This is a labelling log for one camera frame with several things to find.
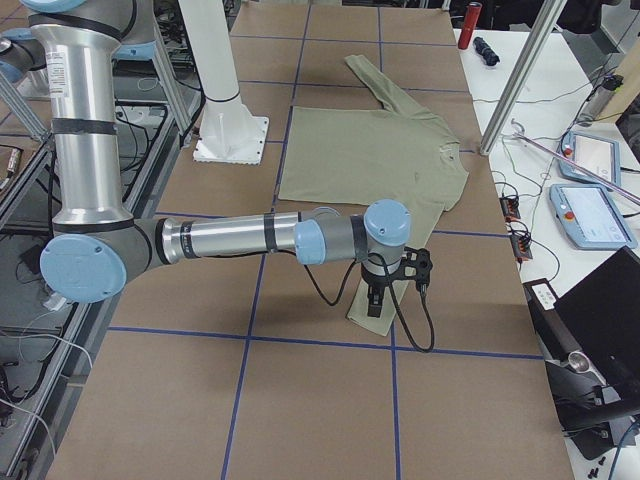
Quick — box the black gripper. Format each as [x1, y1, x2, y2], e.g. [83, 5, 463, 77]
[361, 261, 399, 318]

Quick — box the olive green long-sleeve shirt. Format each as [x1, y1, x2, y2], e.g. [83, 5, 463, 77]
[277, 54, 470, 337]

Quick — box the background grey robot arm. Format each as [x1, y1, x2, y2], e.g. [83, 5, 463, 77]
[1, 28, 49, 95]

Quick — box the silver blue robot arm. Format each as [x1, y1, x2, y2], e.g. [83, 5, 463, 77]
[28, 1, 416, 315]

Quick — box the black labelled box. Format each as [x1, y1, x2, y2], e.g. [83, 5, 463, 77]
[527, 279, 558, 311]

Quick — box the black laptop computer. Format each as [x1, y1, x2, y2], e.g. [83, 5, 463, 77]
[529, 245, 640, 391]

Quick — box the metal reacher grabber stick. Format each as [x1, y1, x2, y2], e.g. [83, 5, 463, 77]
[511, 119, 639, 205]

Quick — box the near blue teach pendant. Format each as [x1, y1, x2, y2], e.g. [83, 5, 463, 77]
[549, 184, 638, 251]

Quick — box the blue teach pendant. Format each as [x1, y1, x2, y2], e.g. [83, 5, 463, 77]
[549, 184, 638, 251]
[558, 132, 621, 186]

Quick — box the far blue teach pendant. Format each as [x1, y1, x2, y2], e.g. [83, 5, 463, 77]
[558, 132, 621, 186]

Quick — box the folded dark blue umbrella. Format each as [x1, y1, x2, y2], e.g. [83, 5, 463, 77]
[473, 36, 500, 67]

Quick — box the red cylindrical tube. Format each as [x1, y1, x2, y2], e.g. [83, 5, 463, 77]
[457, 1, 482, 50]

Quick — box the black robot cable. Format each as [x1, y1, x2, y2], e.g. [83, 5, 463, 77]
[302, 254, 435, 353]

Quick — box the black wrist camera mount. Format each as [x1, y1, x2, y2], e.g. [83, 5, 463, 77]
[397, 247, 433, 294]

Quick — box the white pedestal column base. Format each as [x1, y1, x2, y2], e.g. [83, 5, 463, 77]
[179, 0, 269, 165]

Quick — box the aluminium frame post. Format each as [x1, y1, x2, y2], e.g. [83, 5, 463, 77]
[479, 0, 567, 156]

